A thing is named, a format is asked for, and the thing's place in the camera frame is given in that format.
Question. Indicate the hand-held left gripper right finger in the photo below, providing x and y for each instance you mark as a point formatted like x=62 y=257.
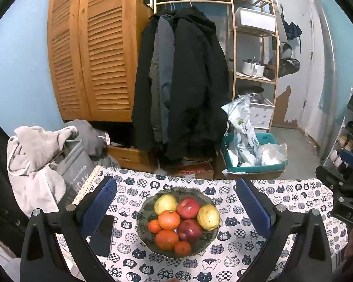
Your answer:
x=253 y=205

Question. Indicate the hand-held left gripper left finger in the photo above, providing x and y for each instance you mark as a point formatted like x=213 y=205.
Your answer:
x=98 y=205

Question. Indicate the yellow pear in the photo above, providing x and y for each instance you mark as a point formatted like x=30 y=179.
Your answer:
x=208 y=217

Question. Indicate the green glass bowl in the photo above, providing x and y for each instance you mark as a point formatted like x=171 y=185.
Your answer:
x=210 y=239

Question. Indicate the small tangerine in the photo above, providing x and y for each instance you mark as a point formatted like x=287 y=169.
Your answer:
x=154 y=226
x=182 y=248

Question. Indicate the yellow apple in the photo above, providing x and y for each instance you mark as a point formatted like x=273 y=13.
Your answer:
x=165 y=204

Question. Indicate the dark red apple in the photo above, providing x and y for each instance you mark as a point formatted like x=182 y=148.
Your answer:
x=189 y=230

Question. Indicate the orange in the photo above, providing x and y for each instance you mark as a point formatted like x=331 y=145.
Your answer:
x=166 y=239
x=168 y=219

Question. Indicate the shoe rack with shoes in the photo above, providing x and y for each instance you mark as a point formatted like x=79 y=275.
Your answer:
x=348 y=144

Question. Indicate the black smartphone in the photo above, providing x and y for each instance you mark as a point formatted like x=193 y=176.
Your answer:
x=104 y=238

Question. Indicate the white shoe rack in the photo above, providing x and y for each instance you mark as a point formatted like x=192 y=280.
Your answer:
x=341 y=129

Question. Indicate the cat print tablecloth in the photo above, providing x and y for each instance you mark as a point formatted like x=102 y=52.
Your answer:
x=232 y=241

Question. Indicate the grey storage bag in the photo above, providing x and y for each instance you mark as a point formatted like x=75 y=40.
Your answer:
x=76 y=167

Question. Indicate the clear plastic bag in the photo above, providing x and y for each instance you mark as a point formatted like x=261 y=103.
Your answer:
x=272 y=154

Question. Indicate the wooden drawer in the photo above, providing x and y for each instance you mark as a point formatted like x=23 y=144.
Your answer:
x=129 y=158

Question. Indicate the grey clothes pile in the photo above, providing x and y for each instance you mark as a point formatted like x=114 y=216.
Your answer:
x=88 y=138

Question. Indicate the cardboard box with red packet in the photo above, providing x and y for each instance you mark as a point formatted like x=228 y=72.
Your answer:
x=194 y=170

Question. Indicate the teal plastic basket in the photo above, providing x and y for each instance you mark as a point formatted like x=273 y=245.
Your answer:
x=267 y=137

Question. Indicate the white rice bag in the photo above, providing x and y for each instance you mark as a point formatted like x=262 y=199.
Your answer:
x=241 y=123

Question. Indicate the grey metal pipe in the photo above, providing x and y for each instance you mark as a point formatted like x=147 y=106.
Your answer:
x=329 y=79

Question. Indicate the white drawer unit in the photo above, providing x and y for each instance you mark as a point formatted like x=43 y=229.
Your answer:
x=263 y=114

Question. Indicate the black cloth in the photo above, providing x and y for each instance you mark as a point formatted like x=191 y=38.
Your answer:
x=0 y=182

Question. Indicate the steel pot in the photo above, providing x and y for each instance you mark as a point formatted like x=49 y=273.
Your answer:
x=253 y=94

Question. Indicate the pale blue door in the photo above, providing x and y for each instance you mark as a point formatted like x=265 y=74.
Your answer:
x=294 y=64

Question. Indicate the black jacket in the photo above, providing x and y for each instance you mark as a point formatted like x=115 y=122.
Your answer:
x=142 y=100

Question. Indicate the grey hanging bag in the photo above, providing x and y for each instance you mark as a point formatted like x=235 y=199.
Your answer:
x=288 y=64

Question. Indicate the black hooded coat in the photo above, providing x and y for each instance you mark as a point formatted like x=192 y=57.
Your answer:
x=200 y=94

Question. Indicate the white cooking pot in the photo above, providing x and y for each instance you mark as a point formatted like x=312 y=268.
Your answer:
x=253 y=69

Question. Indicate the wooden louvered wardrobe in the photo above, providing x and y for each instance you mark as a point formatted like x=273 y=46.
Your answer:
x=100 y=64

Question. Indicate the wooden shelf rack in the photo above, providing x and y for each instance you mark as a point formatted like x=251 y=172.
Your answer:
x=233 y=64

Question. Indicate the grey jacket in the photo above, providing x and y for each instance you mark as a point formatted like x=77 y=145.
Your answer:
x=164 y=79

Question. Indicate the dark folded umbrella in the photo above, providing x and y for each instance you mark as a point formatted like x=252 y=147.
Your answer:
x=292 y=30

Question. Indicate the wide white storage box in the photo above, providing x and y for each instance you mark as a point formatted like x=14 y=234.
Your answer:
x=253 y=20

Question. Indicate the wooden clothes rail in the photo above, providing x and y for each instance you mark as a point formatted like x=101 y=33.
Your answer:
x=208 y=2

